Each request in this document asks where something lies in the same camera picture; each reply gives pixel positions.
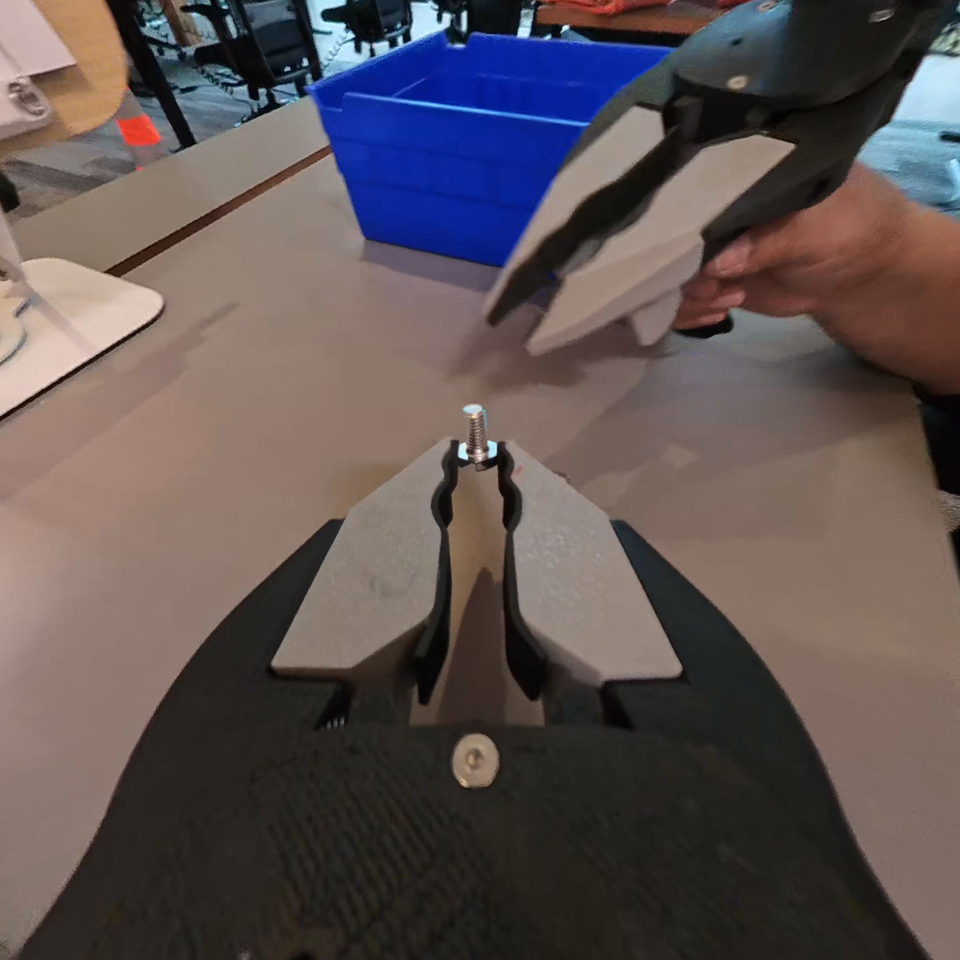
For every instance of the printed instruction sheet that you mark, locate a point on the printed instruction sheet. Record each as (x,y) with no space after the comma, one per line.
(30,45)

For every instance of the silver bolt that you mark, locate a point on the silver bolt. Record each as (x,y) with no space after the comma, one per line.
(474,435)

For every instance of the orange traffic cone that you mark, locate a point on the orange traffic cone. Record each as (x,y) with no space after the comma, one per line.
(141,131)

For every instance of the white folding stand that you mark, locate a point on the white folding stand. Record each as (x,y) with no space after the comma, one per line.
(82,322)

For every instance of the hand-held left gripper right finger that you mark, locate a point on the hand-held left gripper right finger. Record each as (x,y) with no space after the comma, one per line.
(592,592)

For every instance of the blue plastic bin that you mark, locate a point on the blue plastic bin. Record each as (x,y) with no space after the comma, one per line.
(450,172)

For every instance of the person's right hand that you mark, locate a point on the person's right hand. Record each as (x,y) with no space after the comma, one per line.
(847,270)

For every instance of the wooden display board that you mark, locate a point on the wooden display board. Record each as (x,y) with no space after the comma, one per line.
(90,67)

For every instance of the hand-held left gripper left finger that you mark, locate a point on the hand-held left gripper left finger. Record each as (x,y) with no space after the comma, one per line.
(367,585)

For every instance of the black office chair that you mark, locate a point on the black office chair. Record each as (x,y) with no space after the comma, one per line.
(375,19)
(270,45)

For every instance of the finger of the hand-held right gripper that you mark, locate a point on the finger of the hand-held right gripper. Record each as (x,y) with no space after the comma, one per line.
(592,180)
(675,225)

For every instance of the stack of folded cloths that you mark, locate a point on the stack of folded cloths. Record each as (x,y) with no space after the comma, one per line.
(645,6)

